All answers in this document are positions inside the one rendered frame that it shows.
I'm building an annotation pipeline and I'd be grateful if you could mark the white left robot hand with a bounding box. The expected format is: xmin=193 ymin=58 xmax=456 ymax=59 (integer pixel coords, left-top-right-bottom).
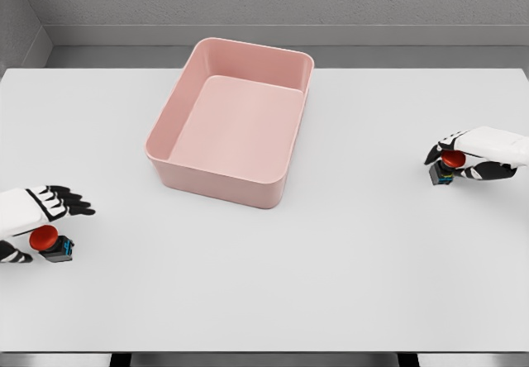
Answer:
xmin=0 ymin=184 xmax=97 ymax=265

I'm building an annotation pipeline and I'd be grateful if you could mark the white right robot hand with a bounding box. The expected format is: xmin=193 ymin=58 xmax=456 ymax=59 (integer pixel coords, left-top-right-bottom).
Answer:
xmin=424 ymin=125 xmax=529 ymax=182

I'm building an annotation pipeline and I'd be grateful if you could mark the red button industrial switch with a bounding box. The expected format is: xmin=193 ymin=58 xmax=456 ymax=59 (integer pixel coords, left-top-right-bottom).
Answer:
xmin=428 ymin=152 xmax=467 ymax=187
xmin=28 ymin=224 xmax=76 ymax=265

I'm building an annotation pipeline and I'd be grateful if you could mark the pink rectangular plastic basket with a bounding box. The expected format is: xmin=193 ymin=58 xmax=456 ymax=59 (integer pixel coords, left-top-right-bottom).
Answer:
xmin=144 ymin=38 xmax=317 ymax=210

